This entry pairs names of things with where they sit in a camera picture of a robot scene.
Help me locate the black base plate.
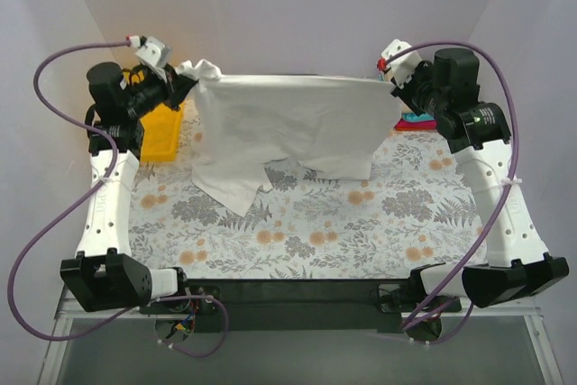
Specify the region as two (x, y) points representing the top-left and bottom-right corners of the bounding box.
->
(138, 277), (465, 335)

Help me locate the yellow plastic bin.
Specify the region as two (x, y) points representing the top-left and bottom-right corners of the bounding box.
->
(130, 67), (185, 163)

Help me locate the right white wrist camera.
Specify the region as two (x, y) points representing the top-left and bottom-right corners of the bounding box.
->
(377, 39), (422, 87)

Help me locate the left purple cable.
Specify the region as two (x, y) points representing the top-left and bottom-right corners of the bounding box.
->
(7, 34), (230, 359)

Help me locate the aluminium frame rail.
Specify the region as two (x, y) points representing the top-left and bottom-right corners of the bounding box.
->
(39, 296), (563, 384)

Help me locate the pink folded t shirt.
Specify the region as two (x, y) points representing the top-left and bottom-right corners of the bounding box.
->
(395, 119), (436, 132)

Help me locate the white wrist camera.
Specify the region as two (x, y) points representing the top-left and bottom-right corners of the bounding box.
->
(377, 39), (422, 87)
(126, 35), (172, 80)

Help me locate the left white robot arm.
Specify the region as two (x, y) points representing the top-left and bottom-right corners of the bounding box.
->
(60, 62), (196, 313)

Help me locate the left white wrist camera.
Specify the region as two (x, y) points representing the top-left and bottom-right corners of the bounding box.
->
(126, 35), (172, 80)

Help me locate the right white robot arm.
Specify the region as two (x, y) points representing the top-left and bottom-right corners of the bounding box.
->
(381, 41), (569, 313)

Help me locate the floral patterned table mat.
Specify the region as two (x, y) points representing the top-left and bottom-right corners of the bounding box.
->
(129, 107), (482, 279)

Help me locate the teal folded t shirt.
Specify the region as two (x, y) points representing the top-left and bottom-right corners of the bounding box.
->
(398, 112), (435, 127)

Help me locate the white t shirt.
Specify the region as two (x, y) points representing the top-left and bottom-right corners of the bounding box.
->
(176, 60), (401, 216)

